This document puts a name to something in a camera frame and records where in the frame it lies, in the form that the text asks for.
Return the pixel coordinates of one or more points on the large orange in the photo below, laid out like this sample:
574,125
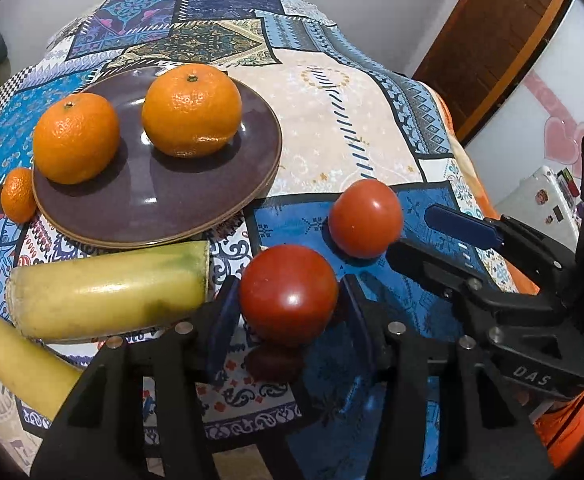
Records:
74,137
192,110

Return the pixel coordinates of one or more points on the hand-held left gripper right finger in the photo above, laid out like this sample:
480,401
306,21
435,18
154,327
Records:
356,320

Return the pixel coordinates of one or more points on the patchwork printed blanket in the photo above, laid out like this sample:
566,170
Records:
322,110

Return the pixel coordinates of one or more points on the small tangerine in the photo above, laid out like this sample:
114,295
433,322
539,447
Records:
17,195

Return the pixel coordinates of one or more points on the wooden door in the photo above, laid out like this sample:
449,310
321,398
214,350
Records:
496,35

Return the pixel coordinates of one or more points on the red tomato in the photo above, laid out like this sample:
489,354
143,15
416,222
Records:
287,295
364,217

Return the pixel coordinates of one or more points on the white case with stickers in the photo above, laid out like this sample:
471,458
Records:
536,205

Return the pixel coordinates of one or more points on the brown round plate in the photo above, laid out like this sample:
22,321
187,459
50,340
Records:
172,195

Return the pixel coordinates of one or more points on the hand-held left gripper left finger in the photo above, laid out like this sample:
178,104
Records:
222,322

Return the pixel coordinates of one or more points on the white wardrobe door pink stickers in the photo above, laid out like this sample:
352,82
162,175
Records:
546,110

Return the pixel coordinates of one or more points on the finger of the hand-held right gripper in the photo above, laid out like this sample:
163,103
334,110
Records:
436,272
461,225

